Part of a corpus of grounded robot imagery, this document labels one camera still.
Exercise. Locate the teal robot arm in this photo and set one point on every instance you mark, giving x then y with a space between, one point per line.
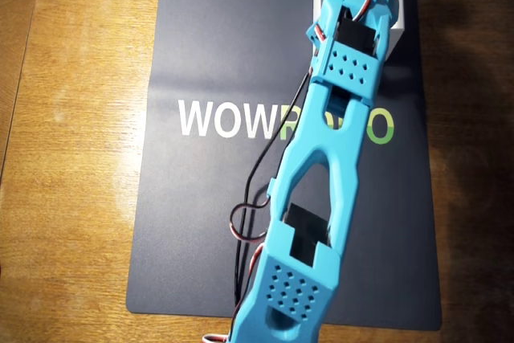
321 138

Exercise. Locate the black WOWROBO printed mat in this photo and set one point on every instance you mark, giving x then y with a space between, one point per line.
201 37

